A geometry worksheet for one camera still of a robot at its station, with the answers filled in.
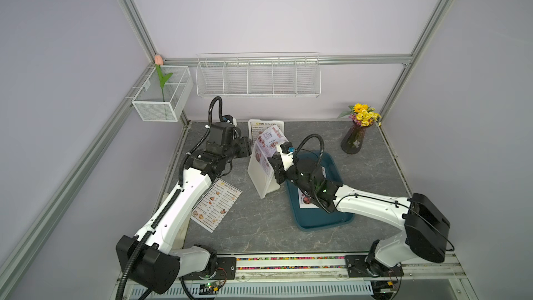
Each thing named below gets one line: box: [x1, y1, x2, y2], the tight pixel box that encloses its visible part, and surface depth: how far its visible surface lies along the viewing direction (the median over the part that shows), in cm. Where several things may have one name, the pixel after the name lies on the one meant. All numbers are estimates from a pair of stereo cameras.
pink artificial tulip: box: [154, 54, 173, 103], surface depth 92 cm
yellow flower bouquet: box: [337, 102, 382, 128], surface depth 92 cm
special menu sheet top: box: [256, 125, 289, 158], surface depth 82 cm
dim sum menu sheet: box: [190, 178, 243, 234], surface depth 91 cm
